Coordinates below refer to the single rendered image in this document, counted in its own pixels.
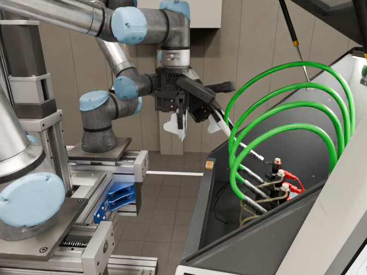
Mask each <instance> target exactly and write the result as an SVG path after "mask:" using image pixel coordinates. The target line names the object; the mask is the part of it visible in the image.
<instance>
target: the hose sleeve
mask: <svg viewBox="0 0 367 275"><path fill-rule="evenodd" d="M238 147H240V148H241V149H242V150H243V149H244V148H245V147H246V145H245V144H244V143H242V142H240V144H239V145H238ZM248 154H249V155H250V156H252V157H253V158H254V159H255V160H256V159H258V158H259V155H258V154H257V153H256V152H254V151H253V150H251V151H250V152H249V153H248Z"/></svg>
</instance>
